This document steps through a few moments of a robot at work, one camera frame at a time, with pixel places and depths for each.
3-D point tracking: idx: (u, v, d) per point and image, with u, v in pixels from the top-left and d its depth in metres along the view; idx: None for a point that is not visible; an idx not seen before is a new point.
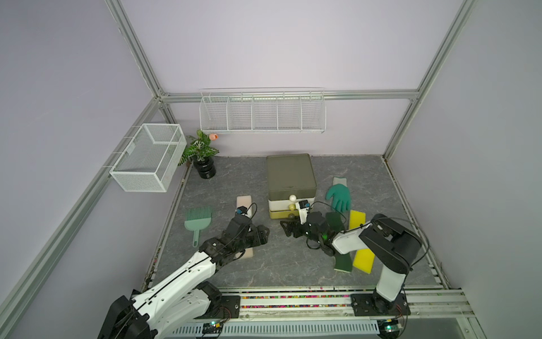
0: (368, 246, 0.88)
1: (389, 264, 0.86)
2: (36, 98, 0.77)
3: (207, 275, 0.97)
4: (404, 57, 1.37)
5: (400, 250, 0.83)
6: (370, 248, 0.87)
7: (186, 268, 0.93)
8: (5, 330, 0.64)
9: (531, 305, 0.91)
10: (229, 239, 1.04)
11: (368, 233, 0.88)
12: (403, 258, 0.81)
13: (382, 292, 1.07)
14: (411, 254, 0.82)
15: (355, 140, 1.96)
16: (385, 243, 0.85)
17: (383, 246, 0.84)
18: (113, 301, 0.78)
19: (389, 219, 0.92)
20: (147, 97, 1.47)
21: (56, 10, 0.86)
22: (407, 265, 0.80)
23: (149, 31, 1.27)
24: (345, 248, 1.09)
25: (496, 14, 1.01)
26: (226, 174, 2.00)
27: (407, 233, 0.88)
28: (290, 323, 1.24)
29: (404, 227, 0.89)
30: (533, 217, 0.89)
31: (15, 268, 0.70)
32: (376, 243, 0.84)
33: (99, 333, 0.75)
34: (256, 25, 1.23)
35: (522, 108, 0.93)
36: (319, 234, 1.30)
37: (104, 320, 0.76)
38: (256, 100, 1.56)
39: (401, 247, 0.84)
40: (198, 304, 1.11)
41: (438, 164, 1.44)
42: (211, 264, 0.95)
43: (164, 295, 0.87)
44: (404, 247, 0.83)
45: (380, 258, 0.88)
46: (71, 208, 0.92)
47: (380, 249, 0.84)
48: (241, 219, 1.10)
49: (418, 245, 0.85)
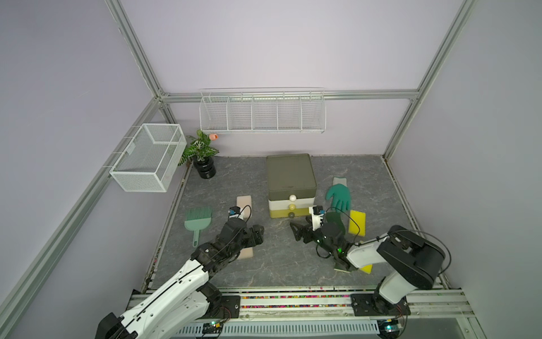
0: (389, 262, 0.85)
1: (410, 280, 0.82)
2: (37, 97, 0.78)
3: (200, 283, 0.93)
4: (404, 58, 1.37)
5: (421, 264, 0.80)
6: (390, 263, 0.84)
7: (177, 280, 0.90)
8: (5, 330, 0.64)
9: (531, 305, 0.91)
10: (224, 245, 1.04)
11: (387, 247, 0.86)
12: (425, 272, 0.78)
13: (387, 297, 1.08)
14: (435, 269, 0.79)
15: (354, 140, 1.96)
16: (407, 257, 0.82)
17: (405, 259, 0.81)
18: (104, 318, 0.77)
19: (408, 234, 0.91)
20: (147, 97, 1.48)
21: (56, 11, 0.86)
22: (432, 280, 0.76)
23: (149, 32, 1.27)
24: (361, 262, 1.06)
25: (495, 14, 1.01)
26: (226, 173, 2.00)
27: (428, 245, 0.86)
28: (290, 323, 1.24)
29: (423, 239, 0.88)
30: (533, 217, 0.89)
31: (15, 268, 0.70)
32: (396, 257, 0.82)
33: None
34: (256, 25, 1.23)
35: (523, 108, 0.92)
36: (334, 248, 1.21)
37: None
38: (256, 100, 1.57)
39: (421, 260, 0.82)
40: (196, 307, 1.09)
41: (438, 165, 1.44)
42: (203, 272, 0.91)
43: (153, 309, 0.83)
44: (428, 260, 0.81)
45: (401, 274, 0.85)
46: (72, 208, 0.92)
47: (401, 264, 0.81)
48: (234, 224, 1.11)
49: (442, 259, 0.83)
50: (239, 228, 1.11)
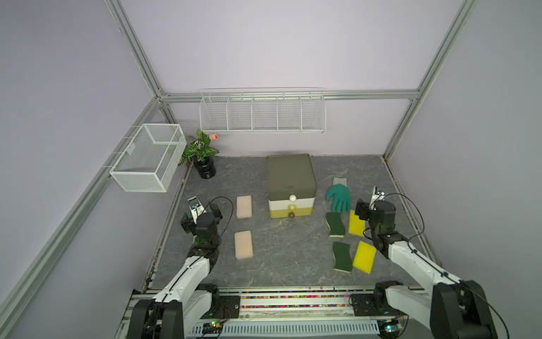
0: (435, 302, 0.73)
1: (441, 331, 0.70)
2: (36, 97, 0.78)
3: (205, 272, 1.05)
4: (403, 58, 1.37)
5: (466, 332, 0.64)
6: (437, 304, 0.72)
7: (188, 267, 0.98)
8: (5, 330, 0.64)
9: (533, 305, 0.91)
10: (206, 241, 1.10)
11: (443, 287, 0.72)
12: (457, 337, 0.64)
13: (390, 296, 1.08)
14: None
15: (353, 140, 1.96)
16: (454, 316, 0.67)
17: (452, 316, 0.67)
18: (133, 308, 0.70)
19: (482, 302, 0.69)
20: (147, 97, 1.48)
21: (56, 12, 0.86)
22: None
23: (149, 32, 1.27)
24: (396, 258, 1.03)
25: (495, 14, 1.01)
26: (226, 173, 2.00)
27: (488, 327, 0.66)
28: (289, 323, 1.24)
29: (490, 319, 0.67)
30: (533, 217, 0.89)
31: (15, 268, 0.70)
32: (447, 307, 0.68)
33: None
34: (255, 25, 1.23)
35: (523, 109, 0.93)
36: (377, 224, 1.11)
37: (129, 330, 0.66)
38: (256, 100, 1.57)
39: (457, 320, 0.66)
40: (204, 297, 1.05)
41: (437, 165, 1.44)
42: (207, 260, 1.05)
43: (180, 285, 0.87)
44: (473, 333, 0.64)
45: (436, 320, 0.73)
46: (70, 210, 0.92)
47: (452, 315, 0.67)
48: (205, 223, 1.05)
49: None
50: (211, 223, 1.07)
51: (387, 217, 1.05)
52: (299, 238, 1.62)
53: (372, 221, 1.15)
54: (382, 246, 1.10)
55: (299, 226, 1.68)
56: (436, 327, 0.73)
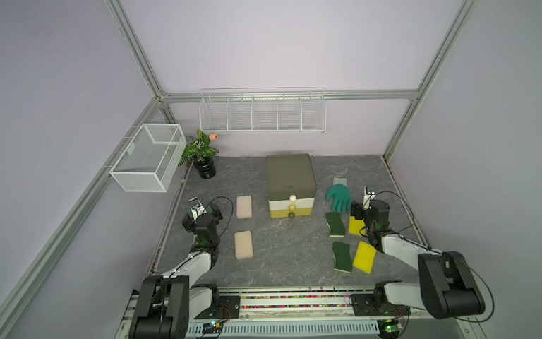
0: (421, 271, 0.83)
1: (428, 296, 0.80)
2: (37, 97, 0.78)
3: (208, 266, 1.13)
4: (403, 58, 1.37)
5: (452, 298, 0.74)
6: (423, 272, 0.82)
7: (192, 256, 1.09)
8: (5, 330, 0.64)
9: (532, 305, 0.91)
10: (206, 241, 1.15)
11: (430, 258, 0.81)
12: (446, 302, 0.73)
13: (388, 292, 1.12)
14: (456, 301, 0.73)
15: (353, 140, 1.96)
16: (441, 282, 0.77)
17: (438, 282, 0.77)
18: (142, 284, 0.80)
19: (466, 270, 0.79)
20: (147, 97, 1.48)
21: (56, 12, 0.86)
22: (442, 304, 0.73)
23: (149, 32, 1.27)
24: (389, 250, 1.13)
25: (495, 13, 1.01)
26: (226, 173, 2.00)
27: (473, 290, 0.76)
28: (289, 323, 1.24)
29: (474, 282, 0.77)
30: (533, 217, 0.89)
31: (15, 268, 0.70)
32: (434, 275, 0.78)
33: (137, 313, 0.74)
34: (255, 25, 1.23)
35: (523, 108, 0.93)
36: (372, 222, 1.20)
37: (137, 304, 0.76)
38: (256, 100, 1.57)
39: (442, 284, 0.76)
40: (205, 291, 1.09)
41: (437, 165, 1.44)
42: (208, 256, 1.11)
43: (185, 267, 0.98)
44: (458, 296, 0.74)
45: (424, 287, 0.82)
46: (70, 210, 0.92)
47: (438, 281, 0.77)
48: (204, 224, 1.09)
49: (473, 304, 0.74)
50: (209, 224, 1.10)
51: (381, 215, 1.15)
52: (299, 238, 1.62)
53: (369, 219, 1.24)
54: (377, 243, 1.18)
55: (299, 226, 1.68)
56: (423, 294, 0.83)
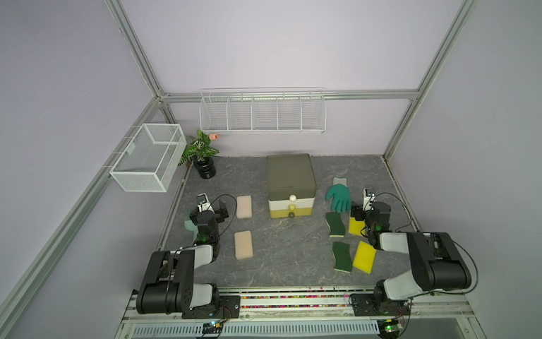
0: (411, 249, 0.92)
1: (418, 272, 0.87)
2: (36, 97, 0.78)
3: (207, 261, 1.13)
4: (403, 58, 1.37)
5: (439, 267, 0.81)
6: (413, 250, 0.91)
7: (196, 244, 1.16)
8: (5, 330, 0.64)
9: (532, 305, 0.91)
10: (207, 236, 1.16)
11: (418, 236, 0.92)
12: (432, 272, 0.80)
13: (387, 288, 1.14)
14: (442, 270, 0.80)
15: (353, 140, 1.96)
16: (428, 254, 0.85)
17: (425, 253, 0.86)
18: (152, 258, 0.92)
19: (452, 247, 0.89)
20: (147, 97, 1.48)
21: (56, 12, 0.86)
22: (429, 271, 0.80)
23: (148, 31, 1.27)
24: (388, 246, 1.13)
25: (495, 14, 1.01)
26: (226, 173, 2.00)
27: (459, 263, 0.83)
28: (289, 323, 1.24)
29: (460, 257, 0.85)
30: (533, 217, 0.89)
31: (15, 268, 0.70)
32: (421, 248, 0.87)
33: (146, 282, 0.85)
34: (255, 25, 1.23)
35: (523, 108, 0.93)
36: (372, 222, 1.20)
37: (148, 273, 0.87)
38: (256, 100, 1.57)
39: (429, 255, 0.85)
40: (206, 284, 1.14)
41: (438, 165, 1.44)
42: (208, 252, 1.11)
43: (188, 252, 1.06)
44: (444, 266, 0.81)
45: (415, 265, 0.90)
46: (70, 210, 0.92)
47: (425, 253, 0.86)
48: (204, 219, 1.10)
49: (460, 275, 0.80)
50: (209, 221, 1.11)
51: (382, 216, 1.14)
52: (299, 238, 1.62)
53: (370, 219, 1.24)
54: (375, 242, 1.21)
55: (299, 226, 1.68)
56: (415, 272, 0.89)
